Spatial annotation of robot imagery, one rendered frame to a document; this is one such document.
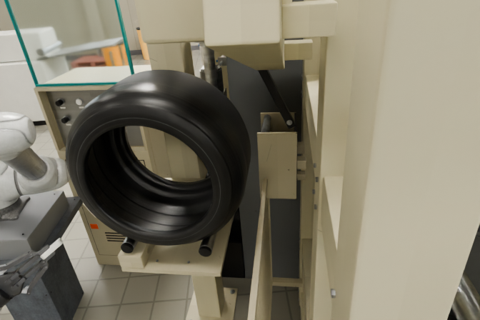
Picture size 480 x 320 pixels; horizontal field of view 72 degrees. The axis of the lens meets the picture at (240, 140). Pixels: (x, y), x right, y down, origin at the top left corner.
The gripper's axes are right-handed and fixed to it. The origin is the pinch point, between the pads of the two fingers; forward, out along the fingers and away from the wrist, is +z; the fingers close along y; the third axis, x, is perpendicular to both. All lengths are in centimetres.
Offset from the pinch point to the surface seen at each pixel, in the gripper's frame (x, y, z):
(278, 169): 14, 31, 74
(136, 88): 25, -25, 49
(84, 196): 4.6, -6.9, 17.9
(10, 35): -385, -153, 52
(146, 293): -84, 80, -4
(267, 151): 14, 22, 74
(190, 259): 5.6, 35.5, 28.2
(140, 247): -2.0, 21.5, 18.5
